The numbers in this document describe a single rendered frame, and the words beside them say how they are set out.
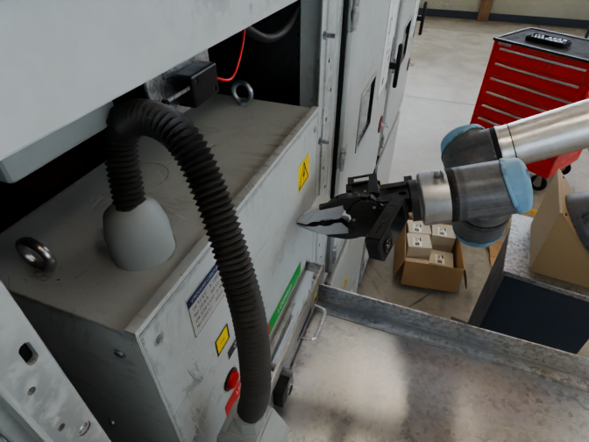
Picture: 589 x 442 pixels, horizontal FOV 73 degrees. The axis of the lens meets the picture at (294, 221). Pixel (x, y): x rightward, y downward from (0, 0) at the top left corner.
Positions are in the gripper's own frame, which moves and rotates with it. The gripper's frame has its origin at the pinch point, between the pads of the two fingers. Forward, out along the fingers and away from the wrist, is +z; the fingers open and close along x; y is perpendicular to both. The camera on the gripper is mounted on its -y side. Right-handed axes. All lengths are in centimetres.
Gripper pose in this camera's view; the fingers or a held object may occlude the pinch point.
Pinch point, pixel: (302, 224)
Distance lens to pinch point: 70.4
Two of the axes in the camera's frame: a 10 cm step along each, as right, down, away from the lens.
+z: -9.6, 1.4, 2.3
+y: 1.0, -6.3, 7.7
